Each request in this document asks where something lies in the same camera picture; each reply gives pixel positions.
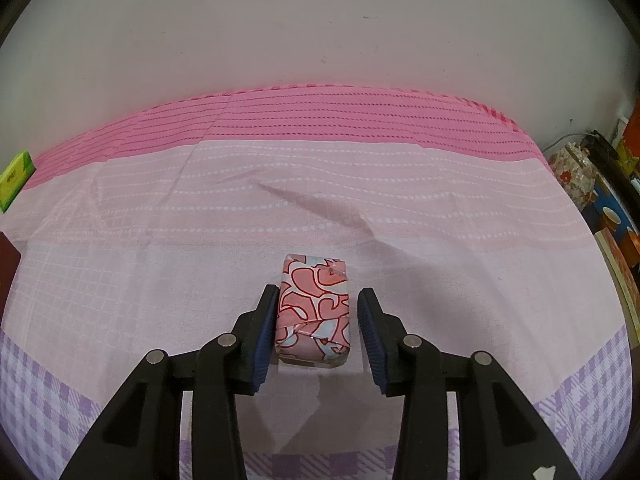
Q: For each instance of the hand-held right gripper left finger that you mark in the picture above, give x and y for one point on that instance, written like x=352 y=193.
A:
x=267 y=340

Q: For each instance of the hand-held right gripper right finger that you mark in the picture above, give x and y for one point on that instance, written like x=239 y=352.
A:
x=370 y=340

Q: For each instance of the pink heart-print snack packet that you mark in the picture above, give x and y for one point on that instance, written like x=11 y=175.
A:
x=310 y=305

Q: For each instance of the dark brown box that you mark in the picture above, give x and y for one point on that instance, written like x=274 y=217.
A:
x=7 y=257

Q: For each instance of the pink checked bed sheet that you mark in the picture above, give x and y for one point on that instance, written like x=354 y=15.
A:
x=320 y=185

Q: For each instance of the tan book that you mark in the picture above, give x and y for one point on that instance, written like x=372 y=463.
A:
x=622 y=280

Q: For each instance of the floral patterned container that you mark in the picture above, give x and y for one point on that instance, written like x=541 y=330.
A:
x=575 y=175

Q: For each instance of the cup-print box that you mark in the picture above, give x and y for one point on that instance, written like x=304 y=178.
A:
x=612 y=217

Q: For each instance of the black bar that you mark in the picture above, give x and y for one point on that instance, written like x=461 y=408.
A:
x=607 y=157

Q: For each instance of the green tissue pack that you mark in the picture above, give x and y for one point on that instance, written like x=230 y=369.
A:
x=15 y=177

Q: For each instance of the orange yellow box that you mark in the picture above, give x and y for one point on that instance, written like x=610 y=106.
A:
x=631 y=130

